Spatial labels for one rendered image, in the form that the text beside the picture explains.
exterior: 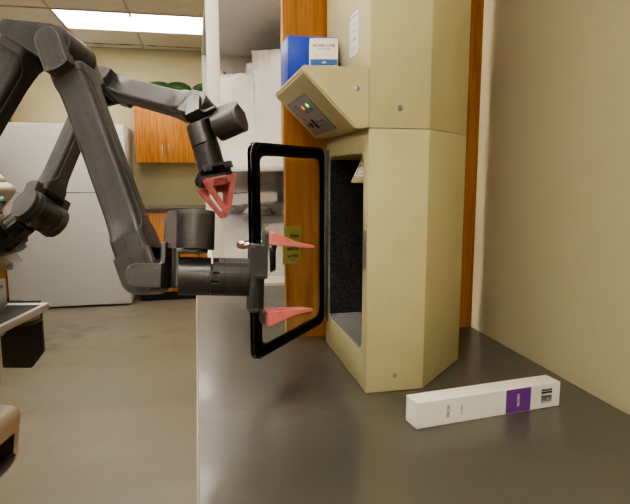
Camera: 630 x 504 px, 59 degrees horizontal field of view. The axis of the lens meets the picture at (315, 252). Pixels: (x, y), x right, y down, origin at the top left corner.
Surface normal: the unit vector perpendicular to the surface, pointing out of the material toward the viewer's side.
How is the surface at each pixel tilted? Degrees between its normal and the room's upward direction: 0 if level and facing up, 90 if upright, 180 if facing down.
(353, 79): 90
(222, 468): 0
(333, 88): 90
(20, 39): 79
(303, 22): 90
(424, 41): 90
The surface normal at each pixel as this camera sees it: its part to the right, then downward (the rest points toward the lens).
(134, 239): -0.11, -0.08
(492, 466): 0.00, -0.99
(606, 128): -0.98, 0.03
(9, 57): -0.22, 0.15
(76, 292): 0.21, 0.14
